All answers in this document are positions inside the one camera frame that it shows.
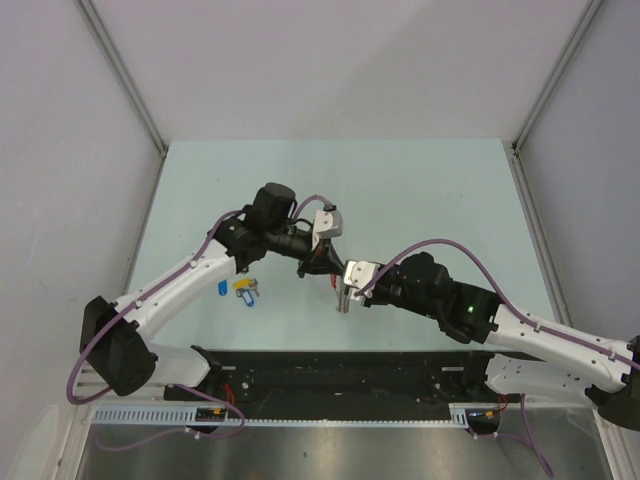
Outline yellow tag key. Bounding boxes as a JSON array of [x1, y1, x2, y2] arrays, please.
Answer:
[[232, 277, 260, 296]]

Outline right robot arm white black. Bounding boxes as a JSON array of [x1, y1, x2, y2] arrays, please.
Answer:
[[343, 252, 639, 431]]

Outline right aluminium frame post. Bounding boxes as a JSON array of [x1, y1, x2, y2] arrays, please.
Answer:
[[510, 0, 608, 154]]

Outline aluminium front rail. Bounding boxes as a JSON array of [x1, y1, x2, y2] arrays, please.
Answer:
[[70, 364, 113, 405]]

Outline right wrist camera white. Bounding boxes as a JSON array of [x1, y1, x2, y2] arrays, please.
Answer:
[[341, 260, 381, 304]]

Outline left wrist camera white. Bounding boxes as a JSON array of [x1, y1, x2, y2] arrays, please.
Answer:
[[311, 204, 343, 250]]

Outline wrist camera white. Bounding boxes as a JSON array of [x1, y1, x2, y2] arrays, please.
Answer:
[[311, 204, 343, 250], [341, 260, 381, 304]]

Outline slotted cable duct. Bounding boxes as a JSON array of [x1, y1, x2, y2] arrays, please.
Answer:
[[91, 405, 468, 429]]

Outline aluminium frame post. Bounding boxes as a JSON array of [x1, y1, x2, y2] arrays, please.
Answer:
[[73, 0, 168, 159], [510, 0, 608, 154]]

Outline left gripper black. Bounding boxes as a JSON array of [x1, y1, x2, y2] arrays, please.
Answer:
[[266, 224, 345, 278]]

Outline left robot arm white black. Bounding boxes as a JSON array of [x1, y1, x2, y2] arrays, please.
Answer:
[[67, 182, 344, 400]]

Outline blue tag key front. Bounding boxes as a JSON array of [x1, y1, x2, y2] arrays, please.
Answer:
[[236, 289, 255, 308]]

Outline left aluminium frame post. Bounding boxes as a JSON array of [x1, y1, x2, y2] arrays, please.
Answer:
[[73, 0, 168, 159]]

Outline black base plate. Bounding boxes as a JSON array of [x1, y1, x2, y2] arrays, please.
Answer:
[[163, 350, 520, 415]]

